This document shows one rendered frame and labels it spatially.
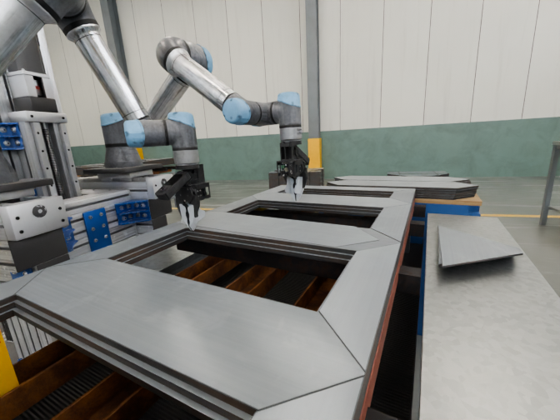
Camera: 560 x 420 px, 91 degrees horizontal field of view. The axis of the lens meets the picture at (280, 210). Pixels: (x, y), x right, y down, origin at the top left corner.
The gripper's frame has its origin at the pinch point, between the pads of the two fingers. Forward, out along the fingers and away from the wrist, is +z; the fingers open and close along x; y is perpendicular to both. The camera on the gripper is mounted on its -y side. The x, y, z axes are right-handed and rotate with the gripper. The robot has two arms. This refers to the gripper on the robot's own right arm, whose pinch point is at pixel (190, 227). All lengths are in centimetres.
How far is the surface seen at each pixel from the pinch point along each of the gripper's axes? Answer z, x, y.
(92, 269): 0.9, -0.4, -30.7
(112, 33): -358, 782, 523
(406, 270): 8, -64, 10
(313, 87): -152, 201, 642
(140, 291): 0.9, -19.9, -32.7
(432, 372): 11, -70, -20
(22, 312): 3.2, -1.3, -44.3
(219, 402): 2, -48, -44
